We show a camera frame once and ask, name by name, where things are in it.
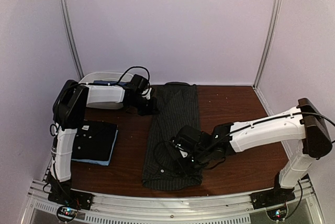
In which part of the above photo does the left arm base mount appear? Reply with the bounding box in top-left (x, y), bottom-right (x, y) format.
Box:
top-left (48, 182), bottom-right (94, 223)

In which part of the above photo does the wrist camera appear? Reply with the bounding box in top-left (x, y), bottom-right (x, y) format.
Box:
top-left (178, 149), bottom-right (192, 160)
top-left (141, 86), bottom-right (155, 100)

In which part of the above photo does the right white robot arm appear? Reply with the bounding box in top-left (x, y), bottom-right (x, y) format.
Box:
top-left (172, 98), bottom-right (333, 204)

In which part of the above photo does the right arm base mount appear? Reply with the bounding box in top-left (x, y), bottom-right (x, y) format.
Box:
top-left (250, 183), bottom-right (295, 222)

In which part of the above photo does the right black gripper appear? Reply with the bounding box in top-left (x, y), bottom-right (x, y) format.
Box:
top-left (174, 148), bottom-right (211, 178)

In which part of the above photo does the left aluminium frame post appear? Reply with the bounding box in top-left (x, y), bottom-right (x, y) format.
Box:
top-left (60, 0), bottom-right (84, 79)

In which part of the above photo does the aluminium frame post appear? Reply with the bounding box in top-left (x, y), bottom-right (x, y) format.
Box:
top-left (60, 0), bottom-right (84, 79)
top-left (253, 0), bottom-right (282, 90)

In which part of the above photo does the blue patterned shirt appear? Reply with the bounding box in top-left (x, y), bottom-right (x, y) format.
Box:
top-left (93, 80), bottom-right (128, 86)

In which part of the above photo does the left black cable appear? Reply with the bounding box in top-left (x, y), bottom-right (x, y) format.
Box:
top-left (115, 66), bottom-right (151, 88)

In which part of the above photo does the right black cable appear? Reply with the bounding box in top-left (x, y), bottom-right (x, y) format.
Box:
top-left (154, 140), bottom-right (184, 177)

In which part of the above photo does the dark pinstriped long sleeve shirt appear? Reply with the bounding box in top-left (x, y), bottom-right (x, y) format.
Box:
top-left (142, 82), bottom-right (202, 191)

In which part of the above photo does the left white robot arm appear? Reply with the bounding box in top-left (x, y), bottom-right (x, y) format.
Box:
top-left (51, 74), bottom-right (159, 183)

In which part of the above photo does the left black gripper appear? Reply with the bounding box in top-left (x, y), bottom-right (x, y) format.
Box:
top-left (129, 95), bottom-right (160, 117)

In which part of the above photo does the folded black shirt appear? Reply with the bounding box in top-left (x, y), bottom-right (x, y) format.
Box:
top-left (72, 120), bottom-right (118, 162)

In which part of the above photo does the black cable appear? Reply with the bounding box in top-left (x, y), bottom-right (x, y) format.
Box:
top-left (154, 140), bottom-right (184, 177)
top-left (115, 66), bottom-right (151, 88)

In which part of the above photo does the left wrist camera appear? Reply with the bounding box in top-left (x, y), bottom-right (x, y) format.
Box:
top-left (141, 86), bottom-right (155, 100)

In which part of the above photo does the white plastic basin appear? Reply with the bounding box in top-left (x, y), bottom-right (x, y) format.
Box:
top-left (79, 72), bottom-right (125, 110)

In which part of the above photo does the right aluminium frame post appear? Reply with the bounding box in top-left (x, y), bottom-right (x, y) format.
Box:
top-left (253, 0), bottom-right (282, 90)

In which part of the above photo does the aluminium front rail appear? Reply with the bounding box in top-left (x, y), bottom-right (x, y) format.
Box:
top-left (18, 179), bottom-right (325, 223)

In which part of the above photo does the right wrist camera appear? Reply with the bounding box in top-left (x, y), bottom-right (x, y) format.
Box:
top-left (178, 149), bottom-right (192, 160)

